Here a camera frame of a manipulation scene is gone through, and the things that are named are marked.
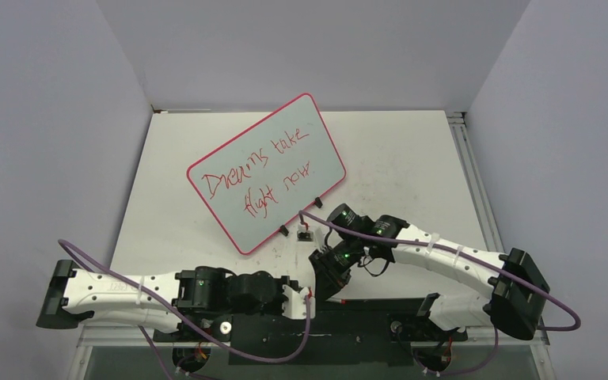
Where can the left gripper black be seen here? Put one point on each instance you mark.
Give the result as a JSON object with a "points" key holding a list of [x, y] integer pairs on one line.
{"points": [[283, 279]]}

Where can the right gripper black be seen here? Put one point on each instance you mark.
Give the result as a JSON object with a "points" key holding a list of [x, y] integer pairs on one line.
{"points": [[329, 280]]}

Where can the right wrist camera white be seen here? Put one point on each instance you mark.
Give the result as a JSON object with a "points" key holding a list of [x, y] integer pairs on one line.
{"points": [[309, 234]]}

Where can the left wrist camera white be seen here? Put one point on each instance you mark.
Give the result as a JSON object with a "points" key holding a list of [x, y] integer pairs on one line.
{"points": [[298, 304]]}

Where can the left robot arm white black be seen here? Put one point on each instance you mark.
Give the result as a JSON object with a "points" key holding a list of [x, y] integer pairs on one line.
{"points": [[165, 302]]}

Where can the aluminium side rail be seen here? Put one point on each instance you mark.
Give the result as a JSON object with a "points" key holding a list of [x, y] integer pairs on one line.
{"points": [[485, 215]]}

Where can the pink framed whiteboard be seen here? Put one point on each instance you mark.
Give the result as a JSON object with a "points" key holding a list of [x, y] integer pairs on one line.
{"points": [[260, 179]]}

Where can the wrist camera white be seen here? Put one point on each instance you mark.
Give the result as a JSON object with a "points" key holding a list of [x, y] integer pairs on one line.
{"points": [[298, 304], [309, 234]]}

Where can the aluminium front rail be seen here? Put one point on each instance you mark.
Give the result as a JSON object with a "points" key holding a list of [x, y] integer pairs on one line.
{"points": [[103, 335]]}

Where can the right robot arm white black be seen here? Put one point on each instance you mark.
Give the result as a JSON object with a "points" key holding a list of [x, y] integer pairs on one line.
{"points": [[510, 289]]}

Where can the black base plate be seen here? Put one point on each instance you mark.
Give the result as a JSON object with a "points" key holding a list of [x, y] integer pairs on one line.
{"points": [[360, 331]]}

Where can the white marker pen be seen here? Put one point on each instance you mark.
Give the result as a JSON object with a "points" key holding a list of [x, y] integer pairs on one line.
{"points": [[337, 301]]}

